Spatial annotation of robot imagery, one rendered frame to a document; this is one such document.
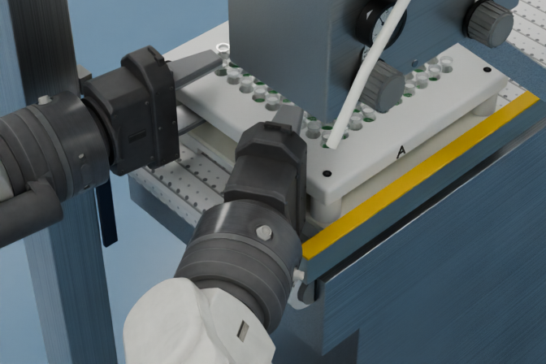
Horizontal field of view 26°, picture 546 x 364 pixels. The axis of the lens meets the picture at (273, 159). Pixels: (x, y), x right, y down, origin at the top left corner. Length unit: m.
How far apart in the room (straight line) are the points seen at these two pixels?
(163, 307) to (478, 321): 0.70
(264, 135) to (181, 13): 2.01
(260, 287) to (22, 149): 0.24
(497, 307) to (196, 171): 0.52
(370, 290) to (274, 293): 0.23
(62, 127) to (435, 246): 0.38
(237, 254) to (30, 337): 1.37
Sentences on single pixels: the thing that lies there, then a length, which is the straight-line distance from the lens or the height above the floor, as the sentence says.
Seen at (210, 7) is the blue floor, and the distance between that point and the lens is 2.96.
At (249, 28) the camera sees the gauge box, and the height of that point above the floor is 1.18.
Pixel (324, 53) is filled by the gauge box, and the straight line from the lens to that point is 0.80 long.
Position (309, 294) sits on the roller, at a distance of 1.04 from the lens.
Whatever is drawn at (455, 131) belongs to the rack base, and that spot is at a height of 0.95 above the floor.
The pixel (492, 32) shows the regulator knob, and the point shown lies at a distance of 0.91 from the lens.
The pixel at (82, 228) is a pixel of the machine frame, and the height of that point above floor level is 0.81.
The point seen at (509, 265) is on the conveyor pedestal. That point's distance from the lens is 1.44.
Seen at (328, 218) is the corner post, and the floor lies 0.95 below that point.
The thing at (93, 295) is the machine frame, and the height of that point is 0.71.
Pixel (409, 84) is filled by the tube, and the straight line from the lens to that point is 1.10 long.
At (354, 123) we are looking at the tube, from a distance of 1.05.
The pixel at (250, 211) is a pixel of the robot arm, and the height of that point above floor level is 1.04.
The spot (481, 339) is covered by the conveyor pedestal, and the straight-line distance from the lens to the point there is 1.51.
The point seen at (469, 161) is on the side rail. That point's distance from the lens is 1.11.
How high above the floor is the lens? 1.67
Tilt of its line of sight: 42 degrees down
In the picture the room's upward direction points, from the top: straight up
